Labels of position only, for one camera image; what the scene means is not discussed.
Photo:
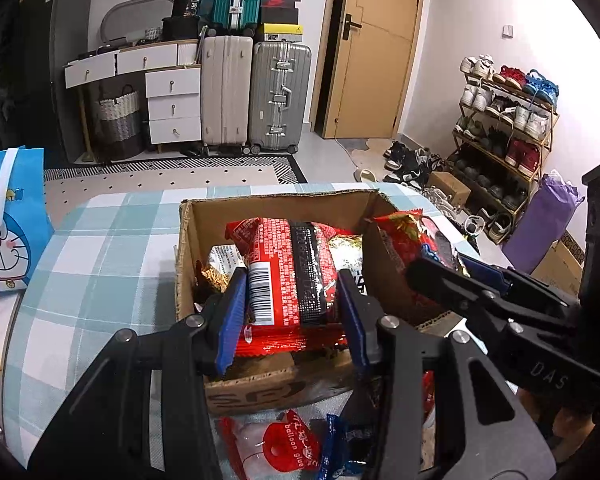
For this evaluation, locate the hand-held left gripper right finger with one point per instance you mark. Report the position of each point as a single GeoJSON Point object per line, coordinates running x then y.
{"type": "Point", "coordinates": [352, 325]}

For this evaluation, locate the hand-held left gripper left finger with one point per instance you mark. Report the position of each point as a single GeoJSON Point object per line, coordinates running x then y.
{"type": "Point", "coordinates": [230, 320]}

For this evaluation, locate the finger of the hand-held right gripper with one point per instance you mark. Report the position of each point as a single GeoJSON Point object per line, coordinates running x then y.
{"type": "Point", "coordinates": [445, 285]}
{"type": "Point", "coordinates": [485, 270]}

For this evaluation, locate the red triangular snack packet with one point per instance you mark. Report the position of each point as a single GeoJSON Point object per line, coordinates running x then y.
{"type": "Point", "coordinates": [405, 237]}

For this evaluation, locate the red black snack packet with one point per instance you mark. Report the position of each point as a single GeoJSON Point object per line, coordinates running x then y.
{"type": "Point", "coordinates": [275, 270]}

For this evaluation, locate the grey white snack packet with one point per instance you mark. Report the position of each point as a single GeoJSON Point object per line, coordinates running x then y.
{"type": "Point", "coordinates": [347, 255]}

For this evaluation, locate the blue cookie packet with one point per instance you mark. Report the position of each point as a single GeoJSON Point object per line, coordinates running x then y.
{"type": "Point", "coordinates": [345, 445]}

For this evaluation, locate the brown cardboard box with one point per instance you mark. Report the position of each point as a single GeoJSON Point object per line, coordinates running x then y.
{"type": "Point", "coordinates": [280, 205]}

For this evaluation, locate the red white balloon packet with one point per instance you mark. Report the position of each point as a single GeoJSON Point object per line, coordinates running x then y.
{"type": "Point", "coordinates": [275, 447]}

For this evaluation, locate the person's right hand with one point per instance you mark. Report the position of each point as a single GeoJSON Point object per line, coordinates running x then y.
{"type": "Point", "coordinates": [570, 425]}

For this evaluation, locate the purple bag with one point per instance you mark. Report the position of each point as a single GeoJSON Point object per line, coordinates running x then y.
{"type": "Point", "coordinates": [540, 225]}

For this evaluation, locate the patterned cardboard box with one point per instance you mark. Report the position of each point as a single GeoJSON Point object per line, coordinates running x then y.
{"type": "Point", "coordinates": [560, 265]}

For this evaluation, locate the small cardboard box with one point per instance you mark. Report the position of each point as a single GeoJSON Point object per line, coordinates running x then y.
{"type": "Point", "coordinates": [447, 187]}

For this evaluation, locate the group of assorted shoes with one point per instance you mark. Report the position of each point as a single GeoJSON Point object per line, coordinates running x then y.
{"type": "Point", "coordinates": [522, 152]}

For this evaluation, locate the scattered dark sneakers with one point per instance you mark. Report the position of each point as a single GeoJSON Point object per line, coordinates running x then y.
{"type": "Point", "coordinates": [405, 160]}

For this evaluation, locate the white slipper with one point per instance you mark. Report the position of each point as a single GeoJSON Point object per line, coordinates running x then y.
{"type": "Point", "coordinates": [366, 176]}

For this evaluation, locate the wooden shoe rack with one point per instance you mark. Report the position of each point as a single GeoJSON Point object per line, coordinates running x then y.
{"type": "Point", "coordinates": [547, 145]}

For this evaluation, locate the patterned floor rug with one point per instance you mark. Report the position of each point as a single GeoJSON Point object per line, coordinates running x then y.
{"type": "Point", "coordinates": [180, 172]}

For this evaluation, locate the white drawer cabinet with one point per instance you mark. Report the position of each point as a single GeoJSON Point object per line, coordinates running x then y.
{"type": "Point", "coordinates": [172, 105]}

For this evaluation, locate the cream suitcase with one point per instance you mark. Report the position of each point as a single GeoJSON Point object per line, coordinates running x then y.
{"type": "Point", "coordinates": [225, 95]}

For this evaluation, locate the woven laundry basket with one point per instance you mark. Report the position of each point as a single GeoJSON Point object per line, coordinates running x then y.
{"type": "Point", "coordinates": [120, 120]}

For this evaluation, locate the silver suitcase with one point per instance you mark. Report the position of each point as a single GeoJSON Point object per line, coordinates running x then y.
{"type": "Point", "coordinates": [280, 95]}

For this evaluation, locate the wooden door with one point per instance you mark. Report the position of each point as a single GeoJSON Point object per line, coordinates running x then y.
{"type": "Point", "coordinates": [375, 60]}

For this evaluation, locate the blue cartoon cat tote bag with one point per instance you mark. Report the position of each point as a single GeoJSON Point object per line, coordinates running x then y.
{"type": "Point", "coordinates": [10, 220]}

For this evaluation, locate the yellow shoe box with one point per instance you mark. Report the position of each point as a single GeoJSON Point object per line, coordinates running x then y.
{"type": "Point", "coordinates": [280, 32]}

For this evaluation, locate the black round box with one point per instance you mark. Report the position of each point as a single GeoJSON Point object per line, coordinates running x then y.
{"type": "Point", "coordinates": [180, 28]}

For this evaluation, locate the small white basket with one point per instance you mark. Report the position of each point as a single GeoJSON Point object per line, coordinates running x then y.
{"type": "Point", "coordinates": [153, 34]}

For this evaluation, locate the grey refrigerator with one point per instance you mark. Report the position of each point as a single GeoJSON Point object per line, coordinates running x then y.
{"type": "Point", "coordinates": [65, 60]}

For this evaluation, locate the red black shoe box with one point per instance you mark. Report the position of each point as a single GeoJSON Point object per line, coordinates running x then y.
{"type": "Point", "coordinates": [278, 2]}

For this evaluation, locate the black labelled bag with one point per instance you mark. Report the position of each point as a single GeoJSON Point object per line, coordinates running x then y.
{"type": "Point", "coordinates": [186, 1]}

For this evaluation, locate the dark wardrobe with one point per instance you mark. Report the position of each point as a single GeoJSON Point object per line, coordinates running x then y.
{"type": "Point", "coordinates": [10, 60]}

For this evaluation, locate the white light switch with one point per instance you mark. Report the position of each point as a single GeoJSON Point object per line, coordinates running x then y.
{"type": "Point", "coordinates": [507, 30]}

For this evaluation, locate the grey oval frame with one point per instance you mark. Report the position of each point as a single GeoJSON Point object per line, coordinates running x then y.
{"type": "Point", "coordinates": [111, 12]}

